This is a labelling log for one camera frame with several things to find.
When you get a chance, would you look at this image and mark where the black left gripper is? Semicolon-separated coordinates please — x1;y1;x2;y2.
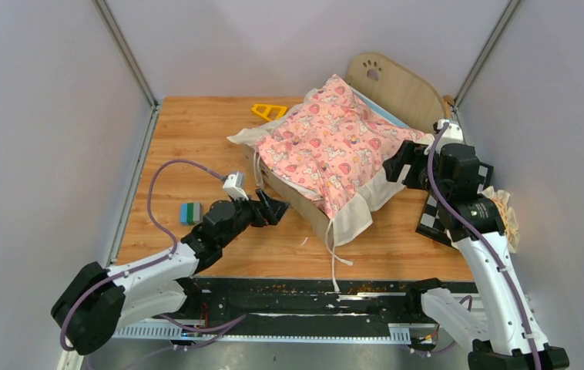
219;189;292;249

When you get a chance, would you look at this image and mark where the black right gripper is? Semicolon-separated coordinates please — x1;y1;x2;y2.
382;140;448;200

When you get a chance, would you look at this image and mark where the orange duck print pillow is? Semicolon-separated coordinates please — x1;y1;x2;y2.
481;186;520;254

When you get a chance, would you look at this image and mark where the pink unicorn drawstring bag blanket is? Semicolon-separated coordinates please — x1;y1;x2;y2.
227;75;435;265

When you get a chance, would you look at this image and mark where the wooden striped pet bed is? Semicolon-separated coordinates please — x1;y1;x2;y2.
238;52;450;242

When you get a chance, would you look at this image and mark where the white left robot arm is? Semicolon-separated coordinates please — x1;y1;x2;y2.
51;190;290;355

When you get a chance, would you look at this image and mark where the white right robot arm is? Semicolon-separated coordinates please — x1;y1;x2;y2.
383;140;570;369

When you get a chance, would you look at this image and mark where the black and silver chessboard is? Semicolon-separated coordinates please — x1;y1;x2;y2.
415;162;495;249

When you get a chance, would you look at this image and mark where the blue green grey block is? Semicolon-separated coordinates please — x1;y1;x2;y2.
179;202;203;226

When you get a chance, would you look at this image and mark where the yellow triangle toy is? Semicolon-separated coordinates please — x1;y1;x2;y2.
250;103;289;122

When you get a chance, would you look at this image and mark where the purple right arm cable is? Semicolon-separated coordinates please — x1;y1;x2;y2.
426;122;543;370

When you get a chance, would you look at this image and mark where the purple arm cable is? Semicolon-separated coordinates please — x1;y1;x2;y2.
59;159;247;353
426;122;543;370

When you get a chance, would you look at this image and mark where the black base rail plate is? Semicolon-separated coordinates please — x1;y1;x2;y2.
149;277;477;341

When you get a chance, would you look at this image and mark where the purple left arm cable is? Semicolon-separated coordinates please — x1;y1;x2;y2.
59;159;247;353

